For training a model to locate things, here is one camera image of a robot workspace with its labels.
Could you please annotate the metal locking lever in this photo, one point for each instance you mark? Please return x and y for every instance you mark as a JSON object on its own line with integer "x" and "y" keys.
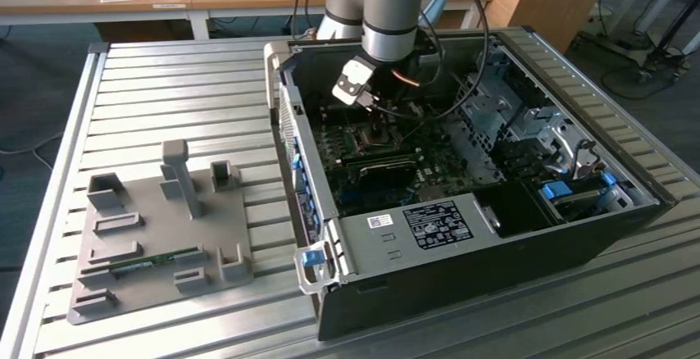
{"x": 411, "y": 135}

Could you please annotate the silver CPU plate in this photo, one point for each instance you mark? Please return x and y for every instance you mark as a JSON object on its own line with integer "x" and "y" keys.
{"x": 386, "y": 142}

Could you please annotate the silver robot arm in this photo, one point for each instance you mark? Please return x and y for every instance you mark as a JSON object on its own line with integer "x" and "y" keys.
{"x": 391, "y": 14}

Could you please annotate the CPU socket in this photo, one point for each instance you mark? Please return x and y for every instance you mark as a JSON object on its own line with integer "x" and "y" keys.
{"x": 361, "y": 144}

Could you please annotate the black RAM slot row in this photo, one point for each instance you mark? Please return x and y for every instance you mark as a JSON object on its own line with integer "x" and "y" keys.
{"x": 383, "y": 158}

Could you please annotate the blue slot clip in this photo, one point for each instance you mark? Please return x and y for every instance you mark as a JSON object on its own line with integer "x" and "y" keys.
{"x": 298, "y": 161}

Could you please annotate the green motherboard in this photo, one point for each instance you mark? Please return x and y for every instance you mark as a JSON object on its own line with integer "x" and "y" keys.
{"x": 438, "y": 158}

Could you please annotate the metal drive cage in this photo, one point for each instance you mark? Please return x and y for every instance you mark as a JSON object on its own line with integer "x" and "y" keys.
{"x": 487, "y": 113}

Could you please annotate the black graphics card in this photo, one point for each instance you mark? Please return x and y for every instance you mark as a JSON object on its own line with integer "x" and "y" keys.
{"x": 386, "y": 176}

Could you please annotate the grey chipset heatsink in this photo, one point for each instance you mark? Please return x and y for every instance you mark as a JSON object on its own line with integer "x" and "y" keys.
{"x": 431, "y": 195}

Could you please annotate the blue disk carrier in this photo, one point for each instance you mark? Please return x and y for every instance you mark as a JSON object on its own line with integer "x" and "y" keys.
{"x": 555, "y": 192}

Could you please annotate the silver power supply unit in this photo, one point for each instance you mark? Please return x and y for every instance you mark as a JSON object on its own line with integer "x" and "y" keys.
{"x": 383, "y": 248}

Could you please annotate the wooden cabinet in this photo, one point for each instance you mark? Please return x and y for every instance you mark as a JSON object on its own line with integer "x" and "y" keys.
{"x": 563, "y": 6}

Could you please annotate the blue case latch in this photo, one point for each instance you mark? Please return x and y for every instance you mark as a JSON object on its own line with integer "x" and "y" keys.
{"x": 313, "y": 259}

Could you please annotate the blue plastic clip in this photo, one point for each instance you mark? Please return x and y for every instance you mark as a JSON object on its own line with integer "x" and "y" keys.
{"x": 609, "y": 180}

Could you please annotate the black PC case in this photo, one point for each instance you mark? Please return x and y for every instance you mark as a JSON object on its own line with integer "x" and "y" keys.
{"x": 465, "y": 285}

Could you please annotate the grey parts rack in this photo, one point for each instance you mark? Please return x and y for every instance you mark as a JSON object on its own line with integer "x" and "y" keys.
{"x": 159, "y": 228}

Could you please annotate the green RAM stick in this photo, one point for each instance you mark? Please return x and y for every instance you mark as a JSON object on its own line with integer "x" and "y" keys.
{"x": 159, "y": 259}

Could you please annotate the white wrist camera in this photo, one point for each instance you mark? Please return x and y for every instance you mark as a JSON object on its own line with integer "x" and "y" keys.
{"x": 353, "y": 82}

